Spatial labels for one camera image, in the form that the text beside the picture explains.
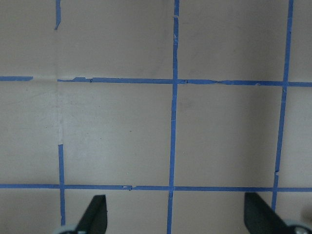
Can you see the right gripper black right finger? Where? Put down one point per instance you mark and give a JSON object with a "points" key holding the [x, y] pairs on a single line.
{"points": [[259, 218]]}

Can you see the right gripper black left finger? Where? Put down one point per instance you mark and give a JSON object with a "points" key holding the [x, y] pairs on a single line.
{"points": [[95, 218]]}

